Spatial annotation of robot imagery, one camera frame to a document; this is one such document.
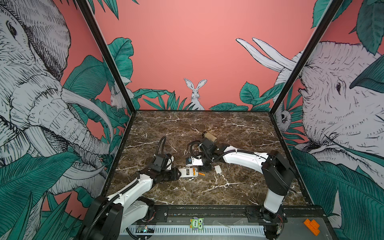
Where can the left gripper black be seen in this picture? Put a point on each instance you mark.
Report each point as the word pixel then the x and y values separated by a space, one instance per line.
pixel 174 174

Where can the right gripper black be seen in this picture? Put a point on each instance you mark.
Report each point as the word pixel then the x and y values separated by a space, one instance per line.
pixel 205 169

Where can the white red remote control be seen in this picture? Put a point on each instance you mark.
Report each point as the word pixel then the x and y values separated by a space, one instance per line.
pixel 188 172

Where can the white battery cover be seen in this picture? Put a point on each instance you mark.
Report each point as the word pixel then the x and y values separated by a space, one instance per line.
pixel 218 169

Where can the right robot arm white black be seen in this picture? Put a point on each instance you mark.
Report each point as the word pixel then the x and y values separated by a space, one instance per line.
pixel 275 168

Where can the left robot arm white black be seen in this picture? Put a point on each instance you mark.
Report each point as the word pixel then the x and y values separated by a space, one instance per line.
pixel 109 216

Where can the white tape roll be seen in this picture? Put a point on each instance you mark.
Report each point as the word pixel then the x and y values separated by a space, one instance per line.
pixel 191 149

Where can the spice jar black lid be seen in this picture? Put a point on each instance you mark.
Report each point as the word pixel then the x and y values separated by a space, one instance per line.
pixel 209 136

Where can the small circuit board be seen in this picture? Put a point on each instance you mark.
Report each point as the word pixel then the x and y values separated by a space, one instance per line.
pixel 145 229

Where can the orange plastic blocks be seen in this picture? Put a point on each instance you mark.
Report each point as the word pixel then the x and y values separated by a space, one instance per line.
pixel 313 226

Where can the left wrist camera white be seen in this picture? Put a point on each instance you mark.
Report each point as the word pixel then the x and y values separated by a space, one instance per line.
pixel 167 162

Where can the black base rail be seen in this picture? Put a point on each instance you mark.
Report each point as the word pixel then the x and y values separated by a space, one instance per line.
pixel 252 213

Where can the white slotted cable duct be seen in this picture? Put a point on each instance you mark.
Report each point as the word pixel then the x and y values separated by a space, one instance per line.
pixel 169 230

